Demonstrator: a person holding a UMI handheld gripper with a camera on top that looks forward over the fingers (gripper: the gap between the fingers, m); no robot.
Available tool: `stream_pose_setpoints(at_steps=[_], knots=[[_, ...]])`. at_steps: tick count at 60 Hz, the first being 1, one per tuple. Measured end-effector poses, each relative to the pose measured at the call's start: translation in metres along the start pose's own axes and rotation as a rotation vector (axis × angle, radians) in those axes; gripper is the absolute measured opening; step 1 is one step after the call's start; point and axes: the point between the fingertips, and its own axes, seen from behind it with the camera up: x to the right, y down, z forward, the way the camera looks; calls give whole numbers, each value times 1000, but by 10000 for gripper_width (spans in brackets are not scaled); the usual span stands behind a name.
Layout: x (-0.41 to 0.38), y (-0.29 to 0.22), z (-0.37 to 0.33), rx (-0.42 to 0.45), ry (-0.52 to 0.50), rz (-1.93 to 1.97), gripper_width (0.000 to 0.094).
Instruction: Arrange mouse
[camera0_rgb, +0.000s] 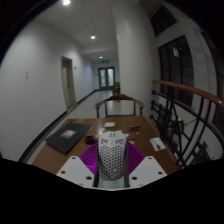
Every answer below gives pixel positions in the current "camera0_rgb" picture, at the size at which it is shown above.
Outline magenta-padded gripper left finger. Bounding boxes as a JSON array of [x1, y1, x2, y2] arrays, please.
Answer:
[[55, 142, 101, 188]]

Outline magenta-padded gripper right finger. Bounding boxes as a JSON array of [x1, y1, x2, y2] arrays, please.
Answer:
[[124, 141, 168, 188]]

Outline white perforated computer mouse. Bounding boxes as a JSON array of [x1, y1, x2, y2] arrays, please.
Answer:
[[96, 129, 128, 181]]

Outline white paper sheet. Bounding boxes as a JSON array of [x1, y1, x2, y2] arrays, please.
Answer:
[[149, 136, 167, 152]]

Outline small black charger block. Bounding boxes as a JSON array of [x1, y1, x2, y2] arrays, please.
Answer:
[[84, 134, 98, 145]]

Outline dark closed laptop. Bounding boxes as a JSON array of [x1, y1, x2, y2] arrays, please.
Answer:
[[44, 122, 94, 155]]

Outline dark bunch of keys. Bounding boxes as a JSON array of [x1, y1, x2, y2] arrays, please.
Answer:
[[128, 125, 143, 133]]

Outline small flat white box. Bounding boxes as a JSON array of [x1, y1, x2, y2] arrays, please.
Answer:
[[103, 121, 117, 129]]

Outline wooden armchair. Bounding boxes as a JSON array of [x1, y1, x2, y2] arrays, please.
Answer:
[[95, 93, 145, 118]]

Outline white side door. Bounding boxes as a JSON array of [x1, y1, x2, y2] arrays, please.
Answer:
[[60, 55, 78, 109]]

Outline black railing with wooden handrail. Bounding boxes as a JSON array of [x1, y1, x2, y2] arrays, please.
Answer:
[[151, 79, 224, 169]]

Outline glazed double door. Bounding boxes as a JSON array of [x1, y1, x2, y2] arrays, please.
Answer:
[[97, 66, 116, 90]]

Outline dark framed window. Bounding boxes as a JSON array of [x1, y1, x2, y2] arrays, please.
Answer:
[[158, 35, 195, 108]]

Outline ceiling lights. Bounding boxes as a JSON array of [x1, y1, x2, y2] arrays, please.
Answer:
[[61, 0, 105, 60]]

